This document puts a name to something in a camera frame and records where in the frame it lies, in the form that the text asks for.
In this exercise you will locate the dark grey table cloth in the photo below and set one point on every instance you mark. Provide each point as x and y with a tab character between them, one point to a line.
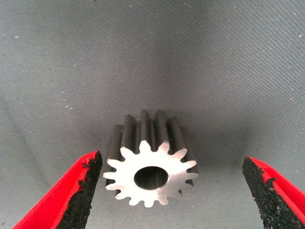
152	59

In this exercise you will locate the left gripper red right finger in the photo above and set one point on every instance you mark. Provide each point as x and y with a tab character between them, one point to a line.
274	198

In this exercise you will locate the steel planetary gear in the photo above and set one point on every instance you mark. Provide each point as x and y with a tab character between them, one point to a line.
147	157

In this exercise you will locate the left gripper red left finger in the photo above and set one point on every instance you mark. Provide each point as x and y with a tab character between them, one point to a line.
59	195

